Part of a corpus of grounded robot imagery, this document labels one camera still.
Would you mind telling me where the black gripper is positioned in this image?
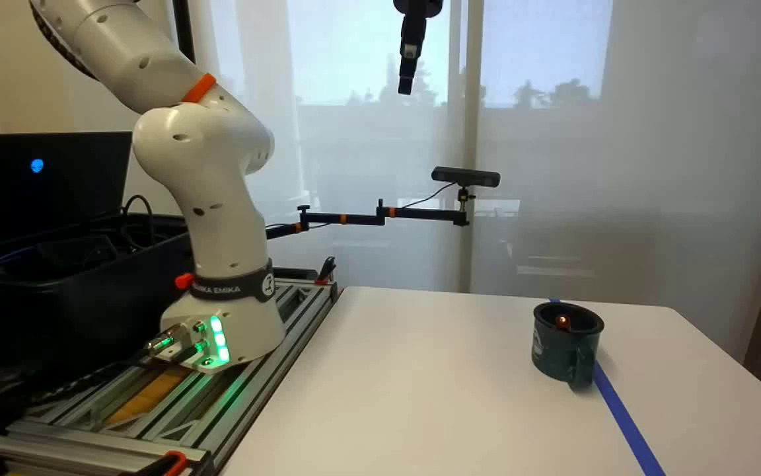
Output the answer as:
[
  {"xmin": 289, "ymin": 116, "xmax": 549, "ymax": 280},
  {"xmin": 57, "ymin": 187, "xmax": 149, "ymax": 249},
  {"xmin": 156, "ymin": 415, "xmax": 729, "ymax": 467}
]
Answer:
[{"xmin": 390, "ymin": 0, "xmax": 447, "ymax": 97}]

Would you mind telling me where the small black orange clamp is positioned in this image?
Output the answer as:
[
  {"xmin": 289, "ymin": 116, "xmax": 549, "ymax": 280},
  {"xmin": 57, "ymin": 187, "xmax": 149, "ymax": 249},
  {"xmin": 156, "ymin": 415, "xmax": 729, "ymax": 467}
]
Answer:
[{"xmin": 312, "ymin": 254, "xmax": 340, "ymax": 291}]

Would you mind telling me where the dark green mug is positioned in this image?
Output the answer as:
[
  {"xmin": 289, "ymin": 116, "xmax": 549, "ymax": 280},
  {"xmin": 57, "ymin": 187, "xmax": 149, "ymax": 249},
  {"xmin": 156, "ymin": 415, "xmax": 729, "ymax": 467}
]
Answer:
[{"xmin": 529, "ymin": 299, "xmax": 607, "ymax": 393}]

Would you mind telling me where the black monitor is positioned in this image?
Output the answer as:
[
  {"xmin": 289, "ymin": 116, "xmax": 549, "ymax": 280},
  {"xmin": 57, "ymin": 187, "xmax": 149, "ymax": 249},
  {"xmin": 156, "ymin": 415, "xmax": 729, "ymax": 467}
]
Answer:
[{"xmin": 0, "ymin": 130, "xmax": 135, "ymax": 258}]

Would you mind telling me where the black plastic bin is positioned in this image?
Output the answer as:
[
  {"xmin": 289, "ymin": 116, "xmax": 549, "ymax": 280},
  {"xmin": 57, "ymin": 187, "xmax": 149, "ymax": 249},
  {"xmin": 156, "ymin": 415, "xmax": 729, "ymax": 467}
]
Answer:
[{"xmin": 0, "ymin": 210, "xmax": 195, "ymax": 405}]

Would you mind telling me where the blue tape strip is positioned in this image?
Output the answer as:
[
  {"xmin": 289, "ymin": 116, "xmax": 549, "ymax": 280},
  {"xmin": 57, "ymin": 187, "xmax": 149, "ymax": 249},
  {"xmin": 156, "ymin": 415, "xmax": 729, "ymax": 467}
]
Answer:
[{"xmin": 548, "ymin": 295, "xmax": 668, "ymax": 476}]

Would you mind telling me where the yellow wooden strip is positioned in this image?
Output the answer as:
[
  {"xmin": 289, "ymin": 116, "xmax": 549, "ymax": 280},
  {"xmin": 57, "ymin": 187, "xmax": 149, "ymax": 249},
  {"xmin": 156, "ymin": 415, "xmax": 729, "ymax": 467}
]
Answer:
[{"xmin": 100, "ymin": 364, "xmax": 195, "ymax": 431}]

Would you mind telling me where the large black orange clamp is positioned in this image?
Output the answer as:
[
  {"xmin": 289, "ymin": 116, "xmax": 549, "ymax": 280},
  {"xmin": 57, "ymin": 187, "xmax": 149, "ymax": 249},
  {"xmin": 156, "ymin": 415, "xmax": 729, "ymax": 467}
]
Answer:
[{"xmin": 135, "ymin": 447, "xmax": 216, "ymax": 476}]

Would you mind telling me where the black bar camera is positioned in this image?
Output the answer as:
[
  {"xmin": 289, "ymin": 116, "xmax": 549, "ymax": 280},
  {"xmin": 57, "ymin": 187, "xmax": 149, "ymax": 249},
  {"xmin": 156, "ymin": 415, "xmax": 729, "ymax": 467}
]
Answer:
[{"xmin": 427, "ymin": 163, "xmax": 503, "ymax": 190}]

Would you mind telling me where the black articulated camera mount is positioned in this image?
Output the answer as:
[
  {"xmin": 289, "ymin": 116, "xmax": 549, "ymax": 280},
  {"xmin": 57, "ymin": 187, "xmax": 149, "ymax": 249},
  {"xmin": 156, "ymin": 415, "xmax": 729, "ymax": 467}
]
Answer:
[{"xmin": 263, "ymin": 183, "xmax": 474, "ymax": 242}]

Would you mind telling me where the aluminium extrusion base frame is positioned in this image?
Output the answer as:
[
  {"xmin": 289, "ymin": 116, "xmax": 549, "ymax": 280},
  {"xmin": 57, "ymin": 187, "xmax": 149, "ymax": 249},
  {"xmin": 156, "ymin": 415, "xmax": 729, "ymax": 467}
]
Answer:
[{"xmin": 0, "ymin": 262, "xmax": 344, "ymax": 476}]

